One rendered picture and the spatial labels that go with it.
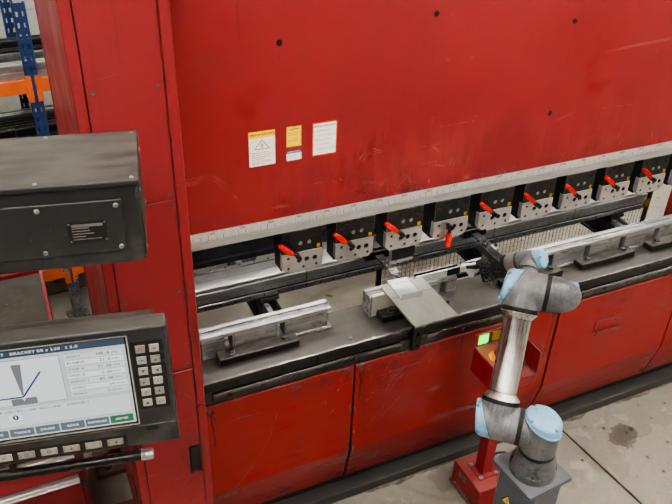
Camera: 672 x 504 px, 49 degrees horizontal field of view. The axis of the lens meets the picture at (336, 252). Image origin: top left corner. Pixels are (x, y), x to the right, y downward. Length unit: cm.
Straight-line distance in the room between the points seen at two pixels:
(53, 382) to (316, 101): 113
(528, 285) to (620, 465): 161
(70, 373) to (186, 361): 68
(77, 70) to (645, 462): 300
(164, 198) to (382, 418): 147
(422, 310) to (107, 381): 132
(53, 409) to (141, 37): 88
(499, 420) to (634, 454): 156
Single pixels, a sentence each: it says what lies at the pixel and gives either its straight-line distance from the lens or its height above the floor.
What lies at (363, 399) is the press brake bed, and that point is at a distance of 294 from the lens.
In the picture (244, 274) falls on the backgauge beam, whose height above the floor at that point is 98.
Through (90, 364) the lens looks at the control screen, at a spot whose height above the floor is 151.
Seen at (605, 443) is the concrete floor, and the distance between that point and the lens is 383.
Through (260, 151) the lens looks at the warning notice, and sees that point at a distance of 229.
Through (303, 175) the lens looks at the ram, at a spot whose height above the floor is 154.
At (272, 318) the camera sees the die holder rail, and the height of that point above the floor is 97.
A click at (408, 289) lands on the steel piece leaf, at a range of 280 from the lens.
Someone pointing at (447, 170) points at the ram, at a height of 146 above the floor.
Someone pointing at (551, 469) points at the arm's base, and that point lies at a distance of 248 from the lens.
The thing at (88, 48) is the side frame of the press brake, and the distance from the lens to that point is 185.
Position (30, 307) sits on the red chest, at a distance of 288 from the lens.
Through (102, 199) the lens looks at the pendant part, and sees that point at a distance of 152.
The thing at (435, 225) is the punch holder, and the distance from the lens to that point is 274.
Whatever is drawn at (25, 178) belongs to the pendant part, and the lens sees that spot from 155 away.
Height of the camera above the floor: 261
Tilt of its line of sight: 33 degrees down
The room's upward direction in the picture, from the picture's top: 2 degrees clockwise
